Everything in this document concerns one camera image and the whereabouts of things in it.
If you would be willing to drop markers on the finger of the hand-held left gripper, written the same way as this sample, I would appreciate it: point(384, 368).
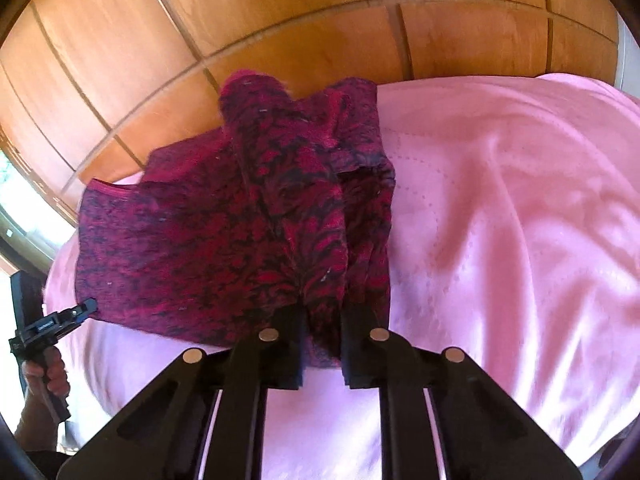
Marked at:
point(75, 312)

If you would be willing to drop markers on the person's left hand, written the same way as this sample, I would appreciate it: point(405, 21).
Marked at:
point(50, 372)

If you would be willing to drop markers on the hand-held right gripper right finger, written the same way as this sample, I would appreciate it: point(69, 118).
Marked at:
point(357, 345)

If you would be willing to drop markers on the glass window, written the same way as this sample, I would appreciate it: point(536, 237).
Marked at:
point(15, 215)

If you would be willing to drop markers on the pink bed sheet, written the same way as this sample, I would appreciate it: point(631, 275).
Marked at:
point(500, 210)

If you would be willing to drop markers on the red black floral garment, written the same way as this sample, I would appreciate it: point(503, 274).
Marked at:
point(200, 240)

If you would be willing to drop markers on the wooden panelled wardrobe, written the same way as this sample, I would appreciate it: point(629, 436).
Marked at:
point(150, 35)

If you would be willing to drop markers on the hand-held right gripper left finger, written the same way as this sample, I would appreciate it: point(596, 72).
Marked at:
point(290, 345)

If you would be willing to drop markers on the person's left forearm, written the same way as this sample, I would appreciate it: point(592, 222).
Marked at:
point(35, 425)

